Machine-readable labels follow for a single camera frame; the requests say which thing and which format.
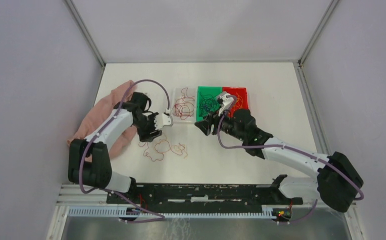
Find pink cloth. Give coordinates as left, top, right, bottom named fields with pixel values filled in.
left=67, top=80, right=137, bottom=159

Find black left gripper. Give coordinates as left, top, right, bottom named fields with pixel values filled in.
left=134, top=112, right=163, bottom=143

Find clear plastic bin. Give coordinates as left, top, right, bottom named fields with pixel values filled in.
left=171, top=86, right=197, bottom=124

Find green plastic bin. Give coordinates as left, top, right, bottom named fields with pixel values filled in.
left=196, top=86, right=222, bottom=121

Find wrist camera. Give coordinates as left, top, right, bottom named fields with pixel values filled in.
left=216, top=91, right=237, bottom=116
left=154, top=113, right=173, bottom=130

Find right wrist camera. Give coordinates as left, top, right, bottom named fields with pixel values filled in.
left=216, top=91, right=237, bottom=116

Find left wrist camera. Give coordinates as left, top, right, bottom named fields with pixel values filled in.
left=154, top=113, right=173, bottom=130

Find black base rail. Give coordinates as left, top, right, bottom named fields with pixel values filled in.
left=125, top=174, right=303, bottom=214

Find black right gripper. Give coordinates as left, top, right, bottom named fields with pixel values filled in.
left=195, top=105, right=246, bottom=142

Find white cable duct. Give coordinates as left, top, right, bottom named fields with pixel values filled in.
left=68, top=206, right=276, bottom=220

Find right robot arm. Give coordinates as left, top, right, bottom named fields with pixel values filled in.
left=194, top=109, right=364, bottom=213

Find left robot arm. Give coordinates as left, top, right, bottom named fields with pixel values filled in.
left=68, top=92, right=172, bottom=204

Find red plastic bin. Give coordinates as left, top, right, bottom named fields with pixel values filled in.
left=222, top=86, right=249, bottom=117

